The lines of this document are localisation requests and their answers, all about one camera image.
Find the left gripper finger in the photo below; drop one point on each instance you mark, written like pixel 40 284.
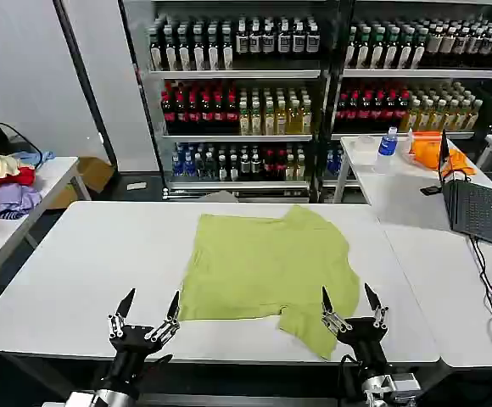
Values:
pixel 171 313
pixel 123 311

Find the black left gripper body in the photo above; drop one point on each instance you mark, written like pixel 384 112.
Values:
pixel 129 343

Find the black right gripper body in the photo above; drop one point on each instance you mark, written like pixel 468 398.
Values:
pixel 365 339

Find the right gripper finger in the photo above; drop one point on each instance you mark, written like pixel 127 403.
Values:
pixel 375 303
pixel 327 307

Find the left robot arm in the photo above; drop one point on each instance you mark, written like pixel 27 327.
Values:
pixel 102 399

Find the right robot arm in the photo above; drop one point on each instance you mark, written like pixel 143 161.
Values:
pixel 384 388

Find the light green shirt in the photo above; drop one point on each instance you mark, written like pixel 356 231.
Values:
pixel 263 271

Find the white table with laptop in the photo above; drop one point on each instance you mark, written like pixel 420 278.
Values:
pixel 398 191

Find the small black device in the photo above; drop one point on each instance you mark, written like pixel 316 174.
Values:
pixel 430 191

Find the grey chair back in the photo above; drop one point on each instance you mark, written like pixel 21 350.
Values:
pixel 220 197

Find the black laptop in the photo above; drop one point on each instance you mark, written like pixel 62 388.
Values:
pixel 475 207

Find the cardboard box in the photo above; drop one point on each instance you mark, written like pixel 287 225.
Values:
pixel 91 173

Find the white side table with clothes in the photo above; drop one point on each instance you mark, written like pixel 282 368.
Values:
pixel 55 178

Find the clear water bottle blue label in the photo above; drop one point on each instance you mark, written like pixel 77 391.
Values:
pixel 387 150

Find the purple cloth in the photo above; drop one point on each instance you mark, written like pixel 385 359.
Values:
pixel 10 199

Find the orange cloth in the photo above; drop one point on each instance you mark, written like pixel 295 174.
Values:
pixel 434 154

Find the light blue cloth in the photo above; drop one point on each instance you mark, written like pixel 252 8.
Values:
pixel 38 157

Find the red cloth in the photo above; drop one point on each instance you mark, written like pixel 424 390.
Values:
pixel 0 181

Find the bottle shelf with wide bays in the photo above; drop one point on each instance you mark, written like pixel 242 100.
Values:
pixel 229 106

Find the bottle shelf behind small table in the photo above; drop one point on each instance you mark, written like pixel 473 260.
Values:
pixel 398 51

